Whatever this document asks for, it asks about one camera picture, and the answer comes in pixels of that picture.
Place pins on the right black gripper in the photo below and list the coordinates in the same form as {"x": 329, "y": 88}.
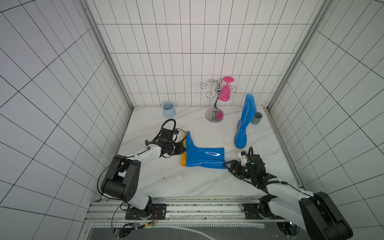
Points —
{"x": 237, "y": 168}

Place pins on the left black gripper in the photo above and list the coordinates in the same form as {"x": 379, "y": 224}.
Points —
{"x": 180, "y": 149}

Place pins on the blue rubber boot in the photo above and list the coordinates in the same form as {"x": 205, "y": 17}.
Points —
{"x": 212, "y": 158}
{"x": 249, "y": 110}

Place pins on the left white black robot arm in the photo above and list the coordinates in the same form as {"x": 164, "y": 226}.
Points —
{"x": 122, "y": 177}

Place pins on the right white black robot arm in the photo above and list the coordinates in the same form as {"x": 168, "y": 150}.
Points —
{"x": 316, "y": 213}

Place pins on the light blue mug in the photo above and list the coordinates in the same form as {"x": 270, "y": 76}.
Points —
{"x": 169, "y": 110}

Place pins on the grey-teal cup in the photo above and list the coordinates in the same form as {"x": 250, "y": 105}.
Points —
{"x": 257, "y": 118}

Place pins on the pink wine glass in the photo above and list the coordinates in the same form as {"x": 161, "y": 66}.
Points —
{"x": 226, "y": 89}

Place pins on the chrome glass holder stand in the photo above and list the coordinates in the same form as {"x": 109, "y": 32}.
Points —
{"x": 214, "y": 114}

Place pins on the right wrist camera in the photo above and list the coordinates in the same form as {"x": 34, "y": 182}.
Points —
{"x": 243, "y": 157}

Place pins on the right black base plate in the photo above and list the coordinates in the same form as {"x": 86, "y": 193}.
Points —
{"x": 253, "y": 212}

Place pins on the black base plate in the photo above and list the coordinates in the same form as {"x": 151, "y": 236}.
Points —
{"x": 253, "y": 212}
{"x": 153, "y": 212}

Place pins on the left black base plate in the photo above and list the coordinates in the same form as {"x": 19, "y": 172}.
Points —
{"x": 153, "y": 212}

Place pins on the aluminium mounting rail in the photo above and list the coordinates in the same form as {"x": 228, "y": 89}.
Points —
{"x": 182, "y": 212}

